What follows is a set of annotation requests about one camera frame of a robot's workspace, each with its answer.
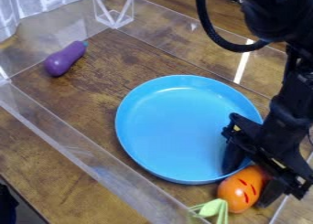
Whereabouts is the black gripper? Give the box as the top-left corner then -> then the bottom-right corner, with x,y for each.
221,96 -> 313,208

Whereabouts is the blue round tray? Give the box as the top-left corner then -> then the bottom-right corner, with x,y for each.
115,75 -> 263,185

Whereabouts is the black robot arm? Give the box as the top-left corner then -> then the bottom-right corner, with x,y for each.
222,0 -> 313,208

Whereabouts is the orange toy carrot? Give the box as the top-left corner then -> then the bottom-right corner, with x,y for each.
190,165 -> 268,224

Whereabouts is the purple toy eggplant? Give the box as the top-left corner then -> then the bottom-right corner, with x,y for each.
45,41 -> 89,77

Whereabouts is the white brick-pattern curtain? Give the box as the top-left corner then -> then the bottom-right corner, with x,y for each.
0,0 -> 79,43

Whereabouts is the black cable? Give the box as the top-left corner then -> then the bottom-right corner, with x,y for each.
194,0 -> 271,54

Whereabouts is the clear acrylic enclosure wall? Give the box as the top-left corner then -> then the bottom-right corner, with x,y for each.
0,0 -> 287,224

